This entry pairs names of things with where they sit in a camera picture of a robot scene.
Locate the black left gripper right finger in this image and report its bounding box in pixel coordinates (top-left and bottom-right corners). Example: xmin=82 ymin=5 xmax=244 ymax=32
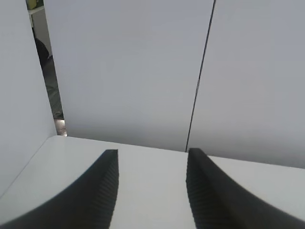
xmin=186 ymin=148 xmax=305 ymax=229

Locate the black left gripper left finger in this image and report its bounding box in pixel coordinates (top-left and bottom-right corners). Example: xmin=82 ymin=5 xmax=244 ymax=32
xmin=0 ymin=149 xmax=119 ymax=229

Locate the dark figure behind panels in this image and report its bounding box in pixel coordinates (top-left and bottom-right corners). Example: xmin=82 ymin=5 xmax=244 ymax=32
xmin=34 ymin=35 xmax=64 ymax=120

